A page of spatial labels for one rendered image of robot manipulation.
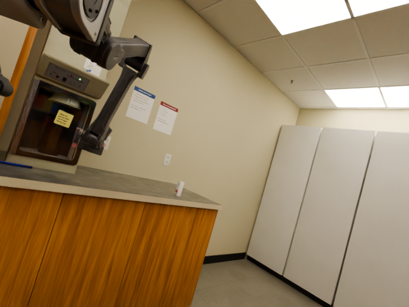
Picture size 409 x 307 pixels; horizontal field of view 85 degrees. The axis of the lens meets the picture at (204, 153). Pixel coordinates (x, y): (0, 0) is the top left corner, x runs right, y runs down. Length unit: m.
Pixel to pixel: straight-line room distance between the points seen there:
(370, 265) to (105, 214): 2.78
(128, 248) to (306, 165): 2.66
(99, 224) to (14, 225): 0.36
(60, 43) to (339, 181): 3.11
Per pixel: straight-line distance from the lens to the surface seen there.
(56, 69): 1.43
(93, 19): 0.57
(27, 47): 1.41
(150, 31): 2.27
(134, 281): 1.68
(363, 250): 3.25
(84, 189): 1.26
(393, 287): 3.26
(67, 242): 1.38
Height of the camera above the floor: 1.21
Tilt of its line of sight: 3 degrees up
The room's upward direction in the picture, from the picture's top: 16 degrees clockwise
